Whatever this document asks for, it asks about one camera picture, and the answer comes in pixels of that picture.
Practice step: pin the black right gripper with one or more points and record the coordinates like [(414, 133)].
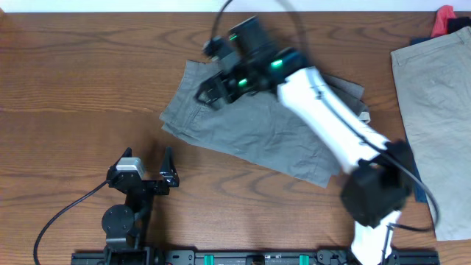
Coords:
[(215, 82)]

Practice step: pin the beige khaki shorts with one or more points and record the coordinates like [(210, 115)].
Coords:
[(432, 80)]

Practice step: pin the grey shorts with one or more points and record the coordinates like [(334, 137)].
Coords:
[(254, 128)]

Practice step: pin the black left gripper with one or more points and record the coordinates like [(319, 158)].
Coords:
[(168, 177)]

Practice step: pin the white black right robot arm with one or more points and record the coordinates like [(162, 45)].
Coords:
[(379, 181)]

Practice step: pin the red cloth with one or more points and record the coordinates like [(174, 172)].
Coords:
[(443, 14)]

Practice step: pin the black cloth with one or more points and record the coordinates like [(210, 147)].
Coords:
[(455, 24)]

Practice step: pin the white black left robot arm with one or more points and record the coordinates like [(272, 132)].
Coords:
[(126, 224)]

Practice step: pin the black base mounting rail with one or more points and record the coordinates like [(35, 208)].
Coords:
[(188, 257)]

